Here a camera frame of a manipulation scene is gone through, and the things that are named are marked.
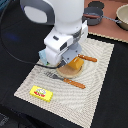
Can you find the pink brown mat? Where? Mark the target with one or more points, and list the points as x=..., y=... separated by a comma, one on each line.
x=107, y=28

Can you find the black round lid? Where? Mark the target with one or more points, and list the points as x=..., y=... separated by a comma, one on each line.
x=97, y=4

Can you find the yellow butter box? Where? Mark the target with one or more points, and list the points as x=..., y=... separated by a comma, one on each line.
x=41, y=93

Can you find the beige round plate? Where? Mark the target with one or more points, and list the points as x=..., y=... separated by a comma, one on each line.
x=68, y=72

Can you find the brown toy sausage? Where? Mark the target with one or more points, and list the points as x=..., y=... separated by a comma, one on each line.
x=91, y=16

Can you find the light blue toy cup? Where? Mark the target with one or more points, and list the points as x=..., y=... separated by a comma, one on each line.
x=42, y=56

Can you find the orange toy bread loaf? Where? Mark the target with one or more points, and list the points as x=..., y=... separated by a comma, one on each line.
x=76, y=63

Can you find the fork with orange handle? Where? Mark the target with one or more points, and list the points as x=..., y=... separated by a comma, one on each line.
x=71, y=82

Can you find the beige pan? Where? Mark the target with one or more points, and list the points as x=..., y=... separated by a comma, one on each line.
x=122, y=15

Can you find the woven beige placemat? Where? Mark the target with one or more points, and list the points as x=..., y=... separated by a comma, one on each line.
x=70, y=106

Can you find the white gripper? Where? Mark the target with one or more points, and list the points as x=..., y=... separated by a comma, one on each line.
x=63, y=48

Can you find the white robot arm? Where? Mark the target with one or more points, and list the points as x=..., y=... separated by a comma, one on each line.
x=64, y=15

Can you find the knife with orange handle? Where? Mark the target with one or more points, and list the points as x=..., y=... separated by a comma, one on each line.
x=87, y=58

